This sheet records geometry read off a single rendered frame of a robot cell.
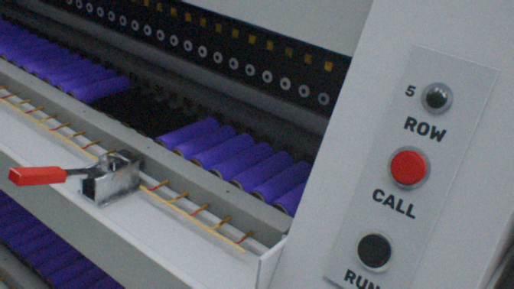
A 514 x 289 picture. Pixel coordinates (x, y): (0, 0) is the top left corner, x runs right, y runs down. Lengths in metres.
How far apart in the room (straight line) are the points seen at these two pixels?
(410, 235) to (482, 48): 0.09
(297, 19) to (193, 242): 0.16
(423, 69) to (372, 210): 0.07
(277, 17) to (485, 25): 0.12
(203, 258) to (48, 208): 0.15
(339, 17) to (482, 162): 0.10
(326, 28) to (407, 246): 0.12
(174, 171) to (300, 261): 0.14
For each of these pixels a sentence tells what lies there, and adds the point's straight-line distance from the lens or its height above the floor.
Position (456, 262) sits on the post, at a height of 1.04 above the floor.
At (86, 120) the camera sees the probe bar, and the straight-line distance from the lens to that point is 0.46.
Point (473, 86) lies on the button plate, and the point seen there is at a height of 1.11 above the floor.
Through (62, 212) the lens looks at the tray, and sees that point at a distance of 0.42.
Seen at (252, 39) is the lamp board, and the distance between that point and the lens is 0.48.
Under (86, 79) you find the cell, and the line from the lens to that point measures 0.55.
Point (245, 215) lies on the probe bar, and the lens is 0.35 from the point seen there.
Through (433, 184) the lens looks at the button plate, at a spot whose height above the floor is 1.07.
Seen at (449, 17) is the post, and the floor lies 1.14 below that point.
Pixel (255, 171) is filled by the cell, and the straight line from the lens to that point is 0.40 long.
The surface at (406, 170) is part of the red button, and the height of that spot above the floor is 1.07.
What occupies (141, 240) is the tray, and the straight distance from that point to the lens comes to 0.36.
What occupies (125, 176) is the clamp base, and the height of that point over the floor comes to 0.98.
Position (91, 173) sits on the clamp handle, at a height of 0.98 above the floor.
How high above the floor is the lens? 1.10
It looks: 11 degrees down
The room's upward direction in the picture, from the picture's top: 19 degrees clockwise
